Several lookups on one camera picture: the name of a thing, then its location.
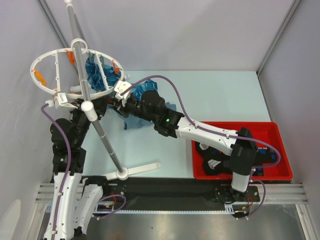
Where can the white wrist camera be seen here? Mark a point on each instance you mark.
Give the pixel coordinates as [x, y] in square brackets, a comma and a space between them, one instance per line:
[122, 91]
[60, 100]

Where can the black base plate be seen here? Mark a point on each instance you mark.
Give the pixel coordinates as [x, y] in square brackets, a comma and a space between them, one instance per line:
[175, 205]

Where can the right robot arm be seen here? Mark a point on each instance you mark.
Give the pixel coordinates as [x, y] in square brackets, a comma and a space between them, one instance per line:
[221, 139]

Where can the aluminium rail frame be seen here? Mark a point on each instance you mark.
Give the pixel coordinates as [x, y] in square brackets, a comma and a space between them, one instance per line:
[273, 194]

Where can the orange clothespin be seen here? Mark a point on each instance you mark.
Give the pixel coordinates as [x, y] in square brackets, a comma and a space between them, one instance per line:
[115, 68]
[39, 77]
[71, 57]

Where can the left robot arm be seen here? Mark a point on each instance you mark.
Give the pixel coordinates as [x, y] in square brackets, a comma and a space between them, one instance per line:
[69, 219]

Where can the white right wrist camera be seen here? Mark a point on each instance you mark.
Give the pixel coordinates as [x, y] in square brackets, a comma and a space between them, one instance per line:
[122, 91]

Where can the blue patterned cloth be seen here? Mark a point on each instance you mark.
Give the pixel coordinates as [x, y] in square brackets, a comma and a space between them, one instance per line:
[96, 82]

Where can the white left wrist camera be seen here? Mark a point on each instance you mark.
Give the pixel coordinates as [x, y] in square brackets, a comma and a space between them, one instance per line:
[60, 100]

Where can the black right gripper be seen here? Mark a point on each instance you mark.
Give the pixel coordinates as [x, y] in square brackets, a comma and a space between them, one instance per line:
[117, 104]

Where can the white round clip hanger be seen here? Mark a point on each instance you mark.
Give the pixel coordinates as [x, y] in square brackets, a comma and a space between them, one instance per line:
[72, 80]

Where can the black sports sock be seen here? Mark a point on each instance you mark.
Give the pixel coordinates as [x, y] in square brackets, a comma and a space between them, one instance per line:
[213, 161]
[264, 156]

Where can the teal clothespin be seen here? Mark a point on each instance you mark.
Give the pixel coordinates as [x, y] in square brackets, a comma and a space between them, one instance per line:
[101, 58]

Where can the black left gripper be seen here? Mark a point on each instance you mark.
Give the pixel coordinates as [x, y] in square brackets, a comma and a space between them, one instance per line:
[100, 104]

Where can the red plastic tray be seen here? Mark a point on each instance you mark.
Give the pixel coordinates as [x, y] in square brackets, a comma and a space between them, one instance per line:
[244, 152]

